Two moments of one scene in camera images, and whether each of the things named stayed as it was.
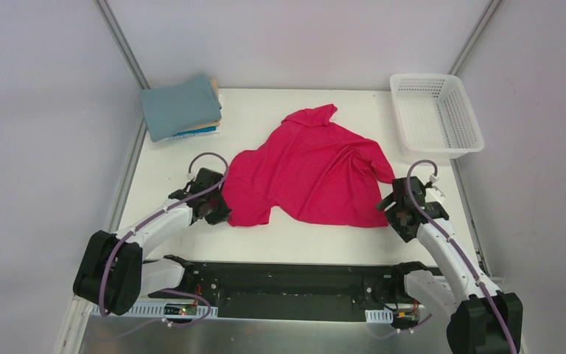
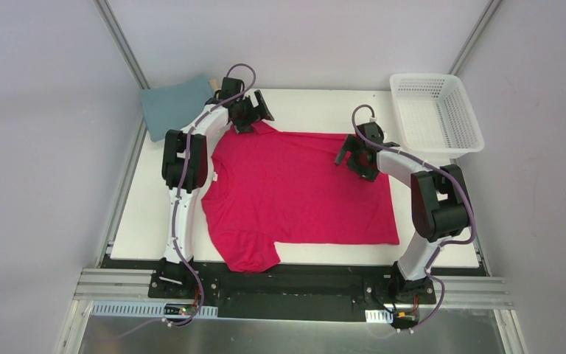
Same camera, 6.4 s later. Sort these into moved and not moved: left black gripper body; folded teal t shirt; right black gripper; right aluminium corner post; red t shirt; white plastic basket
Moved: left black gripper body; red t shirt; right black gripper
Not moved: folded teal t shirt; right aluminium corner post; white plastic basket
